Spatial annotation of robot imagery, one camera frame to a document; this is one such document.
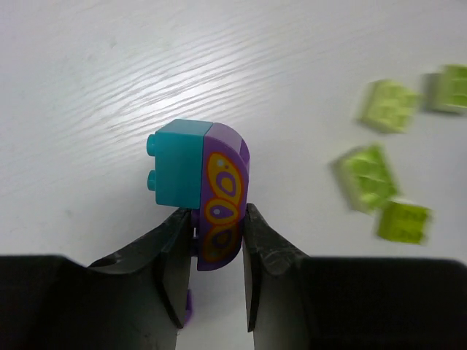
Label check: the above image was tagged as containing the light green lego small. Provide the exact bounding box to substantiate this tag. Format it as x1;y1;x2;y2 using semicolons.
357;79;420;133

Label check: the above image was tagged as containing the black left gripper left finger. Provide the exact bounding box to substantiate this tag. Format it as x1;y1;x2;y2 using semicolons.
1;209;192;349

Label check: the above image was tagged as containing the teal small lego brick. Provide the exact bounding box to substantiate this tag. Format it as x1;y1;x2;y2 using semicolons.
146;119;212;209

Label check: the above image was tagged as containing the purple butterfly lego brick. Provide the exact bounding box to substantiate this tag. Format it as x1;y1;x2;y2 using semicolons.
184;122;252;327

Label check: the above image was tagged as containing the light green lego brick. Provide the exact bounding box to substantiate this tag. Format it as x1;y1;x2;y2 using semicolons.
422;64;466;114

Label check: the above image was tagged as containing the lime lego small square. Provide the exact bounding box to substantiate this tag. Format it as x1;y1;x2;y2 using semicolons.
375;201;433;245

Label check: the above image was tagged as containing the light green lego long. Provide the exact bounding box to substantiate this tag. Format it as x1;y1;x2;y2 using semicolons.
331;143;401;214

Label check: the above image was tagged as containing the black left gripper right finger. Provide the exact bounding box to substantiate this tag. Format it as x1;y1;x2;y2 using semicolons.
242;204;466;349

